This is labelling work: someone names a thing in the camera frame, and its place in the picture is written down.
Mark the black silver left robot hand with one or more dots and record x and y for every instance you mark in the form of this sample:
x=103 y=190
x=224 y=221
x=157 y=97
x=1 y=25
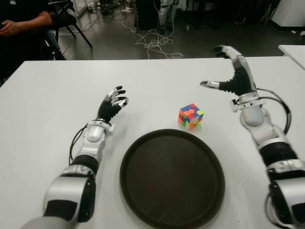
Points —
x=107 y=111

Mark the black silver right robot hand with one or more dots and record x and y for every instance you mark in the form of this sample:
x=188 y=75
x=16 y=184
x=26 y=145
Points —
x=240 y=81

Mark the multicoloured Rubik's cube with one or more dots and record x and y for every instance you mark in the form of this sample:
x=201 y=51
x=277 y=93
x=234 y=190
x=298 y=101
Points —
x=190 y=117

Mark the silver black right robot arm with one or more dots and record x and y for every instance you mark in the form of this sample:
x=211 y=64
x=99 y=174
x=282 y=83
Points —
x=274 y=150

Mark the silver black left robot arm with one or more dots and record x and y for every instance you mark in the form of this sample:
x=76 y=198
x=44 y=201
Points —
x=93 y=136

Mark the round dark brown plate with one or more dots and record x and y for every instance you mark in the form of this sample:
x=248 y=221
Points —
x=171 y=179

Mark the white side table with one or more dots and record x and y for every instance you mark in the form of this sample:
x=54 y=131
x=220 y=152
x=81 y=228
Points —
x=294 y=53

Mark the white cabinet with black base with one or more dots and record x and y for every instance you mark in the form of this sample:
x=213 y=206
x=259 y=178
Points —
x=289 y=13

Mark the black chair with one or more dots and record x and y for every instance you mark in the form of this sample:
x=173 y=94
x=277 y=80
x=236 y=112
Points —
x=66 y=20

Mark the silver standing robot legs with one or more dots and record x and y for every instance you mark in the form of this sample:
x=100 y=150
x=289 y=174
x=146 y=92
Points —
x=164 y=15

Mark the tall black cabinet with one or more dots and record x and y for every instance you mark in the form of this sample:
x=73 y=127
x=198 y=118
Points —
x=146 y=14

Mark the white display cabinet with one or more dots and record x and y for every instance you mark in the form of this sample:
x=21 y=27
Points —
x=79 y=8

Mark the person in black shirt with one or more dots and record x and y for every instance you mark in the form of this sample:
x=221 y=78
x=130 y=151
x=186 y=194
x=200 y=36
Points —
x=19 y=28

